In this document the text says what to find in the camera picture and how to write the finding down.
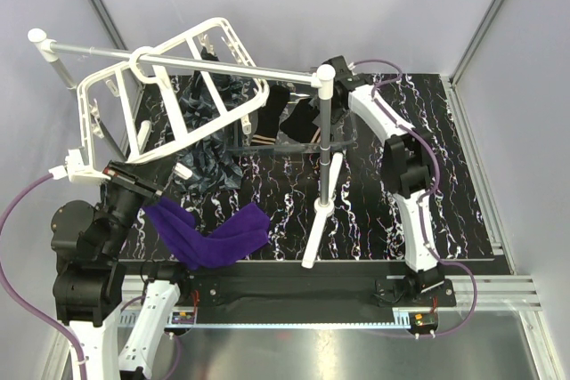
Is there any purple fleece sock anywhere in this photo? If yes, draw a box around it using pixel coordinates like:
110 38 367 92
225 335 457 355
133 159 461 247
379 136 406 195
143 197 270 270

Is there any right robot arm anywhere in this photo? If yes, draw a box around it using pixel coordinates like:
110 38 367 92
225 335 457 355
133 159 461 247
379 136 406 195
325 56 444 306

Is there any white clip drying hanger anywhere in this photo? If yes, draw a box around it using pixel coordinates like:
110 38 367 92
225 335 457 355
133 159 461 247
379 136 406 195
77 18 269 170

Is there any clear plastic bin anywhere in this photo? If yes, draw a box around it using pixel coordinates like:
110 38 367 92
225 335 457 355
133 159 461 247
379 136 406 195
229 69 360 157

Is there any dark patterned sock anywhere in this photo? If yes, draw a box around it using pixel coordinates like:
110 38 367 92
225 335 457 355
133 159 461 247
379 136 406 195
175 71 243 196

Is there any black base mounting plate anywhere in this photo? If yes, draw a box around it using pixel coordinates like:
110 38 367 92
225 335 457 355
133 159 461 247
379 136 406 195
177 261 457 327

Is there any black striped sock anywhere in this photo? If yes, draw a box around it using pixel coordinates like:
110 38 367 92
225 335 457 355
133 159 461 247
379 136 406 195
250 85 290 146

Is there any metal hanging rack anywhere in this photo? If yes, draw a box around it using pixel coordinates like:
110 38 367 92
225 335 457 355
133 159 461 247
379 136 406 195
28 28 342 269

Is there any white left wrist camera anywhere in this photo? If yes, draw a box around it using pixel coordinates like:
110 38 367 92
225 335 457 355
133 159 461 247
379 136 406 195
48 148 109 185

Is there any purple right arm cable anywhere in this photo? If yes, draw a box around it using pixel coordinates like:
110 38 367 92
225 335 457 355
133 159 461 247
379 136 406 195
351 58 480 341

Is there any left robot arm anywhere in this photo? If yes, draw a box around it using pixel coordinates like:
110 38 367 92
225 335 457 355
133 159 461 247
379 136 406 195
51 158 192 379

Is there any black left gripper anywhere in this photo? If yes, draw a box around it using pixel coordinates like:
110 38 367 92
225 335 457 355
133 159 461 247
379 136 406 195
100 151 180 257

